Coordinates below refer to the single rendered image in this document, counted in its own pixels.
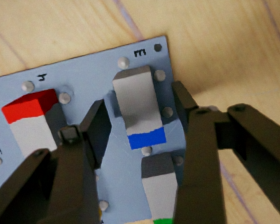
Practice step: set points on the grey block with green end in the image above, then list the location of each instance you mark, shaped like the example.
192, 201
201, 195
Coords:
160, 185

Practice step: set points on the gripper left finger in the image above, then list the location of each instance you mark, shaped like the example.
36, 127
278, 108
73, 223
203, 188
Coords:
69, 184

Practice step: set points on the grey metal bar with blue end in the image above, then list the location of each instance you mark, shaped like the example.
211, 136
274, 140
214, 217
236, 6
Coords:
138, 104

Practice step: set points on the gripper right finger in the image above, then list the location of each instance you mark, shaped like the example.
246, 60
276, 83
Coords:
200, 199

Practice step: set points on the white block with red end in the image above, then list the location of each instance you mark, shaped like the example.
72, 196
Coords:
35, 120

